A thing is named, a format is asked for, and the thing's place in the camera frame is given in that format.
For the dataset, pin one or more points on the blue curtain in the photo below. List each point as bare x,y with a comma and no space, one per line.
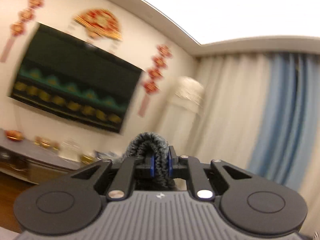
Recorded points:
288,129

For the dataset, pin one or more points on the gold ornaments on cabinet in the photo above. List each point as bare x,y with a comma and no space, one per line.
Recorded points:
47,143

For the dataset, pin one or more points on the long grey TV cabinet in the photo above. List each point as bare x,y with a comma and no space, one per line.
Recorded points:
29,162

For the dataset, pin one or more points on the left red knot hanging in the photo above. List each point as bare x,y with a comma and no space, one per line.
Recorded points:
19,27

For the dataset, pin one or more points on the wall TV with patterned cover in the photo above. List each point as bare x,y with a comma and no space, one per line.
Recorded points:
75,80

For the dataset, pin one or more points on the red plate of fruit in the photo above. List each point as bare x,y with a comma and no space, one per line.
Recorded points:
14,135

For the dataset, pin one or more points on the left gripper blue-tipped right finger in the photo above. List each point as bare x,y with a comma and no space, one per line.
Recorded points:
192,171

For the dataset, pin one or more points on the clear glass cups set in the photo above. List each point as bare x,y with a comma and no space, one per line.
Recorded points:
70,150

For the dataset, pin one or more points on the right red knot hanging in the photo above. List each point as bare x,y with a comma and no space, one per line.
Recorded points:
154,74

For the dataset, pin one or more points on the white air conditioner with lace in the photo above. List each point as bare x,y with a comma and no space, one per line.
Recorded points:
180,113

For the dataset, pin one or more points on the cream white curtain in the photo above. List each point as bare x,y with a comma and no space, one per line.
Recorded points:
235,92

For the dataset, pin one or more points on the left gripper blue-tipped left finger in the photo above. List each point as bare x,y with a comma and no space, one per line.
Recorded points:
131,170

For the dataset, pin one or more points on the red paper fan decoration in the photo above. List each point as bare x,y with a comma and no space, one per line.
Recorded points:
99,23

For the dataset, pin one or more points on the red knot hanging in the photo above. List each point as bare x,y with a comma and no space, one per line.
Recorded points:
154,74
19,27

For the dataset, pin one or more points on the white tissue box clutter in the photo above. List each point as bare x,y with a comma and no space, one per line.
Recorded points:
91,157

